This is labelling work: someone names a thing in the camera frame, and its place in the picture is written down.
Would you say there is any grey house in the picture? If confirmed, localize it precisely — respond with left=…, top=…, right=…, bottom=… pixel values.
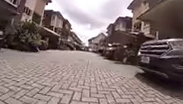
left=86, top=31, right=108, bottom=54

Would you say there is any row of parked vehicles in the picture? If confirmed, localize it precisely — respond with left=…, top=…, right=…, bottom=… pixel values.
left=101, top=38, right=143, bottom=66

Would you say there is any grey brick paved road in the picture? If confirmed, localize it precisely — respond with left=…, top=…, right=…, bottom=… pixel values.
left=0, top=40, right=183, bottom=104

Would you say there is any brown house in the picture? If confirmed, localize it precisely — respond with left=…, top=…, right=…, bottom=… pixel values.
left=103, top=13, right=140, bottom=51

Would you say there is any row of houses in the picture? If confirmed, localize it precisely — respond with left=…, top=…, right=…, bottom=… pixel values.
left=37, top=8, right=89, bottom=54

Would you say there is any green bush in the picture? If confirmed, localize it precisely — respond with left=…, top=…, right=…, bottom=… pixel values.
left=6, top=18, right=52, bottom=55

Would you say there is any dark grey car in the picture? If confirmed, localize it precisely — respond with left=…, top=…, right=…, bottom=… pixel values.
left=134, top=33, right=183, bottom=87

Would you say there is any cream building with balcony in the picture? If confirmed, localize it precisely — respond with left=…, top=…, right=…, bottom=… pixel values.
left=123, top=0, right=183, bottom=45

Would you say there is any brown and cream building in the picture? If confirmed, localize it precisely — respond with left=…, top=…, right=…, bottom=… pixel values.
left=0, top=0, right=54, bottom=52

